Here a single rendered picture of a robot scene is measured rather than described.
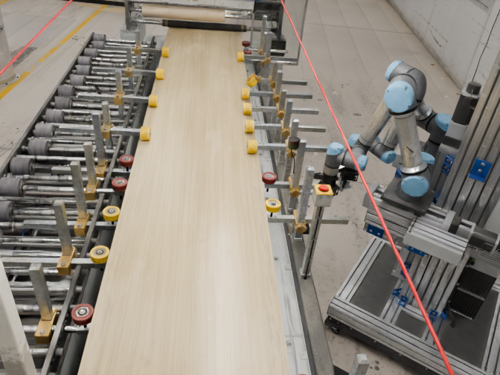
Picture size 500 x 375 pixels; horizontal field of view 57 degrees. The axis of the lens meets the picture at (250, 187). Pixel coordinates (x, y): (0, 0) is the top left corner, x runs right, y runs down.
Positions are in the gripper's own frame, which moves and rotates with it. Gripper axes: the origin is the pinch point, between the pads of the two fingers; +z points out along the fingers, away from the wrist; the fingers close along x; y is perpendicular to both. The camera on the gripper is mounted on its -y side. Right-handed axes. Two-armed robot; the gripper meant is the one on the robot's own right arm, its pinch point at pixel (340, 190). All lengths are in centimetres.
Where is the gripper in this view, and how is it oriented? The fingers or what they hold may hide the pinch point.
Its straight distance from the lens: 271.2
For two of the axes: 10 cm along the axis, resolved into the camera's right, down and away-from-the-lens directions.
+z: -0.8, 8.1, 5.8
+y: 9.9, 0.3, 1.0
